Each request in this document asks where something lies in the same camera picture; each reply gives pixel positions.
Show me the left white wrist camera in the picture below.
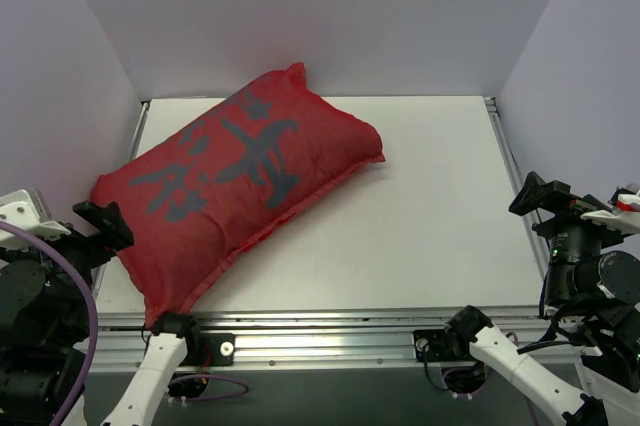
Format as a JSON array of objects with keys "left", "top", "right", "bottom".
[{"left": 1, "top": 189, "right": 71, "bottom": 241}]

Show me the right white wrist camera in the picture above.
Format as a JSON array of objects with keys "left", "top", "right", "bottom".
[{"left": 581, "top": 183, "right": 639, "bottom": 235}]

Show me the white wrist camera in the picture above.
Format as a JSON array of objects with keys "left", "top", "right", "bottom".
[
  {"left": 1, "top": 189, "right": 71, "bottom": 241},
  {"left": 581, "top": 183, "right": 639, "bottom": 235}
]

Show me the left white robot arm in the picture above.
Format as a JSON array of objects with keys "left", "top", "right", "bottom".
[{"left": 1, "top": 190, "right": 134, "bottom": 425}]

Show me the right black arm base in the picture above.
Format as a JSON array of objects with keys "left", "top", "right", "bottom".
[{"left": 412, "top": 328, "right": 475, "bottom": 363}]

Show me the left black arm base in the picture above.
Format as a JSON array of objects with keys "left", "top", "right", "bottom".
[{"left": 139, "top": 322, "right": 235, "bottom": 374}]

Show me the aluminium front rail frame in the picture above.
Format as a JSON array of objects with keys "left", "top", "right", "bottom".
[{"left": 90, "top": 307, "right": 579, "bottom": 374}]

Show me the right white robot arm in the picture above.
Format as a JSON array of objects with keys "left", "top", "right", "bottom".
[{"left": 443, "top": 172, "right": 639, "bottom": 425}]

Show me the red pillowcase with grey print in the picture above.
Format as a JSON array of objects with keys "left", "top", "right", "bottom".
[{"left": 90, "top": 63, "right": 384, "bottom": 325}]

